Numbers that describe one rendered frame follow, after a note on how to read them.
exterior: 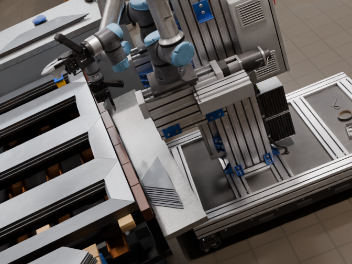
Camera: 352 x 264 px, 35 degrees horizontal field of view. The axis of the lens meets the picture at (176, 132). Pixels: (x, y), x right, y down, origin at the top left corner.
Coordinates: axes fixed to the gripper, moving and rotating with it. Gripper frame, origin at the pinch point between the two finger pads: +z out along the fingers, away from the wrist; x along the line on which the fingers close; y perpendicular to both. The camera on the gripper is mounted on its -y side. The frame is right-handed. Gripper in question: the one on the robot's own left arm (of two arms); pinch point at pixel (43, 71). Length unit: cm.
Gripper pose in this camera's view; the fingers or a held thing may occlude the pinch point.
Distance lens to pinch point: 217.6
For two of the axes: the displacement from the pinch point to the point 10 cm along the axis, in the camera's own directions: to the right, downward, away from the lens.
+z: -7.5, 5.7, -3.4
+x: -5.2, -2.0, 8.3
